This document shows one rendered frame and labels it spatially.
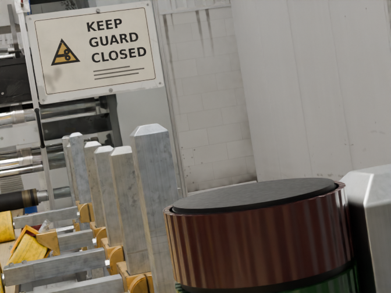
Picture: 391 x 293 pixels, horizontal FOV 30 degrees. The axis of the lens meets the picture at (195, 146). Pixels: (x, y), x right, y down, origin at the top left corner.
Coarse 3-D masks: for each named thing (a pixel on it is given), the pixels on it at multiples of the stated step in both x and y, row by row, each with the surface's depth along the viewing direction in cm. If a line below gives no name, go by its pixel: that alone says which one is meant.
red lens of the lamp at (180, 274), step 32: (192, 224) 22; (224, 224) 21; (256, 224) 21; (288, 224) 21; (320, 224) 22; (192, 256) 22; (224, 256) 21; (256, 256) 21; (288, 256) 21; (320, 256) 21; (352, 256) 23
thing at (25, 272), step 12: (84, 252) 126; (96, 252) 125; (12, 264) 123; (24, 264) 123; (36, 264) 123; (48, 264) 123; (60, 264) 124; (72, 264) 124; (84, 264) 125; (96, 264) 125; (12, 276) 122; (24, 276) 122; (36, 276) 123; (48, 276) 123
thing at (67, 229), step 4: (72, 224) 249; (52, 228) 247; (56, 228) 247; (60, 228) 247; (64, 228) 247; (68, 228) 248; (72, 228) 248; (60, 232) 247; (64, 232) 247; (68, 232) 248; (72, 232) 248
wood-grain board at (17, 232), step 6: (12, 216) 255; (18, 234) 206; (0, 246) 188; (6, 246) 186; (0, 252) 179; (6, 252) 177; (0, 258) 170; (6, 258) 169; (6, 288) 135; (12, 288) 134; (18, 288) 145
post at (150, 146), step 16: (144, 128) 72; (160, 128) 72; (144, 144) 72; (160, 144) 72; (144, 160) 72; (160, 160) 72; (144, 176) 72; (160, 176) 72; (144, 192) 72; (160, 192) 72; (176, 192) 73; (144, 208) 73; (160, 208) 72; (144, 224) 75; (160, 224) 72; (160, 240) 72; (160, 256) 72; (160, 272) 72; (160, 288) 72
